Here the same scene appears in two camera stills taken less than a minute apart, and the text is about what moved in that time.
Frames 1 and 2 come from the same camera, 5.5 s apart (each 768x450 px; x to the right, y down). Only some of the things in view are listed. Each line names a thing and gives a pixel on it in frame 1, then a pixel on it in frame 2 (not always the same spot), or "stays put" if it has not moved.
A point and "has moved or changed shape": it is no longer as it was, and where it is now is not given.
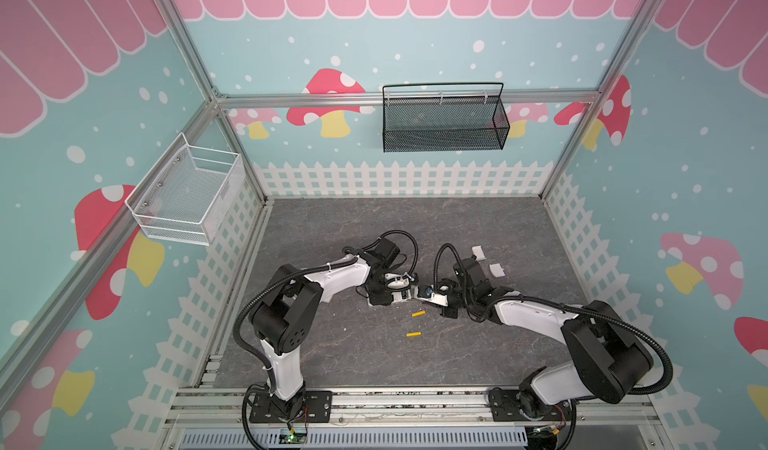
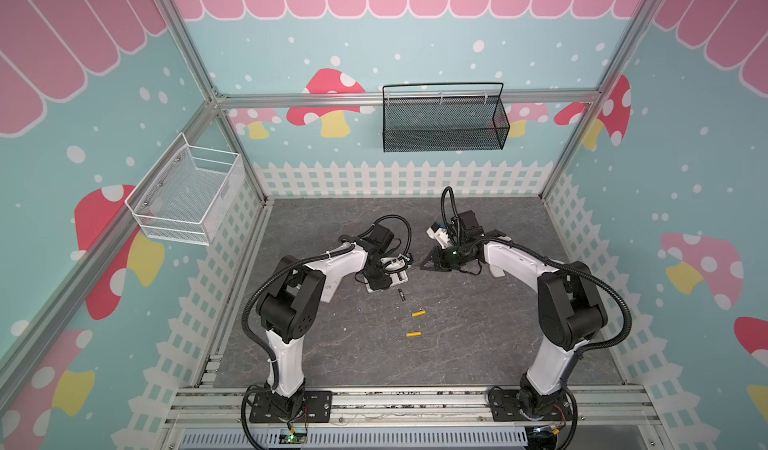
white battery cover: x=497 y=270 stays put
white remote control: x=413 y=294 has moved or changed shape
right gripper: x=453 y=304 -> x=444 y=258
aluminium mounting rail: x=231 y=409 stays put
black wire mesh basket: x=438 y=117 stays put
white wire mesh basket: x=188 y=193 stays put
